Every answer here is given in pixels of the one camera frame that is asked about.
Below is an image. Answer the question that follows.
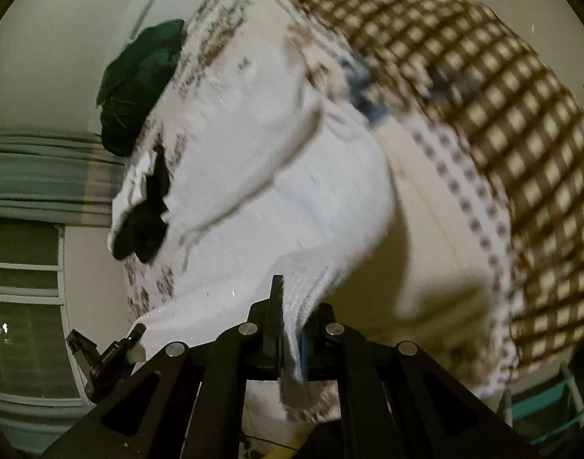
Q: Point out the black clothing item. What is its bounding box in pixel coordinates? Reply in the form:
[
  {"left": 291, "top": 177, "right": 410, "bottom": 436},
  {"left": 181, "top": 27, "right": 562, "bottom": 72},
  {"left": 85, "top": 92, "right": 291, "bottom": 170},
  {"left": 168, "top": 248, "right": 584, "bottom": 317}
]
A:
[{"left": 111, "top": 144, "right": 171, "bottom": 264}]

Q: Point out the white framed window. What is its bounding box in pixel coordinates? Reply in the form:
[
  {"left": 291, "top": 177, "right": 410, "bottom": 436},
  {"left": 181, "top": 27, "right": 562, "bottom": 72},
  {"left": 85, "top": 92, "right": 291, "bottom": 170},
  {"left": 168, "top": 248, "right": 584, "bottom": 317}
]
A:
[{"left": 0, "top": 219, "right": 88, "bottom": 407}]

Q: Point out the teal drying rack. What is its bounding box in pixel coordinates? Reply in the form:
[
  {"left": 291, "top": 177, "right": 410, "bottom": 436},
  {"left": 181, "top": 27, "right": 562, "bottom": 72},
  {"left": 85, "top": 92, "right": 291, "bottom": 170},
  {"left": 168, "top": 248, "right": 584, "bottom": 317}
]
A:
[{"left": 499, "top": 363, "right": 584, "bottom": 446}]

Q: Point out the teal striped curtain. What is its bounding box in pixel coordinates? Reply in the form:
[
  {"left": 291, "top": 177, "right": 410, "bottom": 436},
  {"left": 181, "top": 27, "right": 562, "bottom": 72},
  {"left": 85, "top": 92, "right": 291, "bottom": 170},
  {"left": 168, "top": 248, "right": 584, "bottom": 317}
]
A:
[{"left": 0, "top": 130, "right": 125, "bottom": 228}]

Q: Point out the cream floral fleece blanket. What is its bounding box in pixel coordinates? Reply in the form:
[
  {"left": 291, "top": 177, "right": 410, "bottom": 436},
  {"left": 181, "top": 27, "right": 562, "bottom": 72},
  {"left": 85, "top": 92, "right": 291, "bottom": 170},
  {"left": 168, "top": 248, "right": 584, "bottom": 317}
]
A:
[{"left": 122, "top": 0, "right": 584, "bottom": 424}]

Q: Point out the dark green cloth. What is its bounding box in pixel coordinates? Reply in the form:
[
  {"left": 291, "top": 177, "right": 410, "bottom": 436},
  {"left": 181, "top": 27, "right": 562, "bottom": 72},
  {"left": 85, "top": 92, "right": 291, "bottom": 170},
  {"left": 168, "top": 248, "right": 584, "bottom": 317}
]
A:
[{"left": 96, "top": 19, "right": 185, "bottom": 158}]

